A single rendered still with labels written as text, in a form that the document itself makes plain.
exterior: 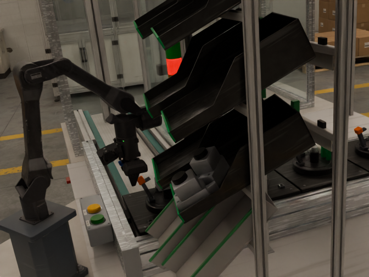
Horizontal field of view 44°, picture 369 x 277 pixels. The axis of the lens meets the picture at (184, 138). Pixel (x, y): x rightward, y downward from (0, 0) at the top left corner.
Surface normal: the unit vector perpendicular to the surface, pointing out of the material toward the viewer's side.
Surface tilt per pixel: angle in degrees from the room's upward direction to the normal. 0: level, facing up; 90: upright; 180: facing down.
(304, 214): 90
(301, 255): 0
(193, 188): 90
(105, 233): 90
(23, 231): 0
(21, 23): 90
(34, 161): 60
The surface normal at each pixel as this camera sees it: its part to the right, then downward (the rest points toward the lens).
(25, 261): -0.57, 0.35
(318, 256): -0.10, -0.93
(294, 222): 0.32, 0.31
